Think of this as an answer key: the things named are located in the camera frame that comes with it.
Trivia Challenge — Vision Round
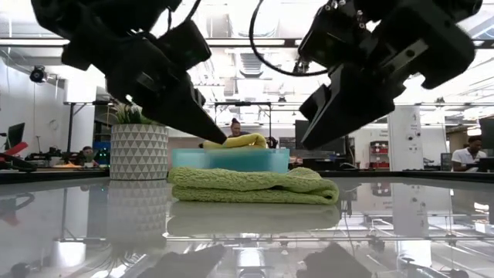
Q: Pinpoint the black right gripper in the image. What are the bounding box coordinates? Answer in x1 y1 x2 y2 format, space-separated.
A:
299 7 476 151

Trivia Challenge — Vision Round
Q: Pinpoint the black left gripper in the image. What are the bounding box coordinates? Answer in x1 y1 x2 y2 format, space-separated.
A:
61 34 228 145

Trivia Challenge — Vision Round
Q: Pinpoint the yellow microfiber towel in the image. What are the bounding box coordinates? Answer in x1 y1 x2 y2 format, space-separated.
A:
198 133 268 151

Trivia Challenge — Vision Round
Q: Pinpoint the lime green microfiber towel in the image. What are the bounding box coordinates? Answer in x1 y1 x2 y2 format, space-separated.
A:
167 166 340 205

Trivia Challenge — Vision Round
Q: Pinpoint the black office monitor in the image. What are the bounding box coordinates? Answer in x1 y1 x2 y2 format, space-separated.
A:
295 119 348 158
479 117 494 150
6 122 26 147

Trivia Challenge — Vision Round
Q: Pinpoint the person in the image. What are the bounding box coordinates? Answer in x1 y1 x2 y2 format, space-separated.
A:
450 134 488 173
79 144 100 168
228 117 252 139

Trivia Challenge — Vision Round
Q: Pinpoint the green artificial succulent plant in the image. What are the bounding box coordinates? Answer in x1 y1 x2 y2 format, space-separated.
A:
113 102 155 125

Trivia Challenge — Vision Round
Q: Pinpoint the white triangle-patterned plant pot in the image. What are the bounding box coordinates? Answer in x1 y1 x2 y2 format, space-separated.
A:
110 124 170 181

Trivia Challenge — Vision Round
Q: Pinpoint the teal translucent plastic bin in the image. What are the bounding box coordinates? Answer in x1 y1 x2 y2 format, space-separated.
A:
171 147 290 174

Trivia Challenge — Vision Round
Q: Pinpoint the white building pillar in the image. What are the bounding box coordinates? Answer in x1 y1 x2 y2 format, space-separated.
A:
387 104 423 171

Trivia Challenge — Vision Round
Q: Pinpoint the black ceiling spotlight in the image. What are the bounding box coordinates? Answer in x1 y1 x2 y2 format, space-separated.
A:
29 65 48 84

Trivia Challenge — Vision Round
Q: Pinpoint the red angled bar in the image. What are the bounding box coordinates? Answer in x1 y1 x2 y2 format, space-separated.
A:
2 141 30 158

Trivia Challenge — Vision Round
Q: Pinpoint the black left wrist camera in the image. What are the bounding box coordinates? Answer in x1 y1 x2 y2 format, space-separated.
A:
157 19 212 73

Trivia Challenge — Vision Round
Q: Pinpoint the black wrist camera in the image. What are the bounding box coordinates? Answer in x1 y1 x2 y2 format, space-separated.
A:
157 19 212 73
299 2 371 69

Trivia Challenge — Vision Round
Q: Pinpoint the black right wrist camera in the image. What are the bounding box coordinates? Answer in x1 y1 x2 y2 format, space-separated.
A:
299 2 371 69

